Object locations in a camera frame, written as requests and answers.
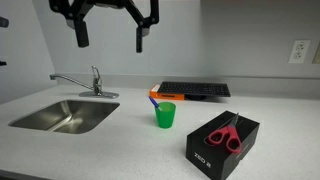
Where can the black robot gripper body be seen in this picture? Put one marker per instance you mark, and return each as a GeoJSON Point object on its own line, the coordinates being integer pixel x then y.
{"type": "Point", "coordinates": [106, 3]}

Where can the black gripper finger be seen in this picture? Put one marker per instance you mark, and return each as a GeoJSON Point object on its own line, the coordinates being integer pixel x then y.
{"type": "Point", "coordinates": [81, 35]}
{"type": "Point", "coordinates": [139, 40]}

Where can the green plastic cup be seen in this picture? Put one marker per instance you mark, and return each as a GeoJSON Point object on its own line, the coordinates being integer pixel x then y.
{"type": "Point", "coordinates": [165, 118]}

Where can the chrome sink faucet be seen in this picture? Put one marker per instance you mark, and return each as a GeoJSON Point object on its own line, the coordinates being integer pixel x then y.
{"type": "Point", "coordinates": [97, 86]}

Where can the orange flat box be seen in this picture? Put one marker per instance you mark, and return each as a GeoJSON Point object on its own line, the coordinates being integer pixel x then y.
{"type": "Point", "coordinates": [166, 96]}

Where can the black computer keyboard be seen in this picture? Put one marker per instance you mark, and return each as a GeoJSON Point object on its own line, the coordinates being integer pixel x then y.
{"type": "Point", "coordinates": [195, 89]}

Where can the stainless steel sink basin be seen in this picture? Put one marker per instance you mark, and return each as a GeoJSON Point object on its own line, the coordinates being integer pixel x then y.
{"type": "Point", "coordinates": [66, 116]}

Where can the black cardboard box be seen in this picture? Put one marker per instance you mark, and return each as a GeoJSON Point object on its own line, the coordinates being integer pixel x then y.
{"type": "Point", "coordinates": [213, 156]}

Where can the white wall power outlet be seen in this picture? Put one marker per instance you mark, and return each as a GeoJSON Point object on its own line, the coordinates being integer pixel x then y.
{"type": "Point", "coordinates": [299, 51]}

